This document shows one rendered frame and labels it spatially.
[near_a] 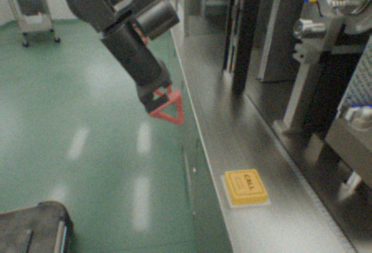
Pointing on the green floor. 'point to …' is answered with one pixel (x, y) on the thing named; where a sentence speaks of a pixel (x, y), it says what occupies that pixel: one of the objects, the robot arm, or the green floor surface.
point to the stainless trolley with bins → (33, 21)
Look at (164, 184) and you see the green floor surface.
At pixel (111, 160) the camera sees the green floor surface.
